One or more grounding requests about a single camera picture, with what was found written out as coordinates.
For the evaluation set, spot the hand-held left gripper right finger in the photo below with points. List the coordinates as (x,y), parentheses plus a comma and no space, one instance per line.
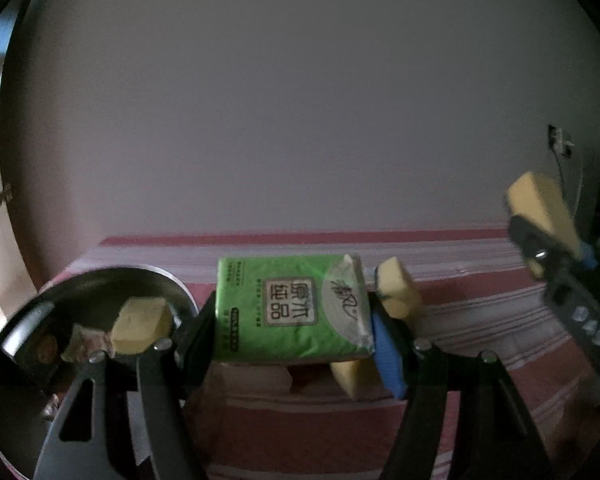
(387,360)

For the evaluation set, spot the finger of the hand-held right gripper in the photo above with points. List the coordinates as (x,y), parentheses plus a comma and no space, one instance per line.
(532,247)
(588,255)

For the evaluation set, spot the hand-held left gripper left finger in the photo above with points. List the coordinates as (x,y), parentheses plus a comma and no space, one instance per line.
(197,350)

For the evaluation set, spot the yellow sponge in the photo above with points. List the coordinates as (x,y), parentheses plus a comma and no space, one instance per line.
(400,285)
(540,205)
(140,325)
(352,377)

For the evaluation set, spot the green tissue pack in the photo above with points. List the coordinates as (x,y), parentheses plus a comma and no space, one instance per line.
(290,310)

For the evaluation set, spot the torn wrapper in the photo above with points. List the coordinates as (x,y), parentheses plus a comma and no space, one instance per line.
(85,342)

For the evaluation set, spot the round metal bowl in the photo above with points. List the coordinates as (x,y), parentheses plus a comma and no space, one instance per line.
(15,410)

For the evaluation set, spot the pink striped cloth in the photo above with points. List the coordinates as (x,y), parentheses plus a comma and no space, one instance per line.
(480,310)

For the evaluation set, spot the pale wooden door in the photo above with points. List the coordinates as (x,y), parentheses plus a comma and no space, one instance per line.
(0,250)

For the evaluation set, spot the window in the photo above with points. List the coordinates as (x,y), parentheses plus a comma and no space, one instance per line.
(0,35)

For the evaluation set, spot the wall power socket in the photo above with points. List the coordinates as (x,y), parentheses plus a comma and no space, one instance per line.
(560,142)

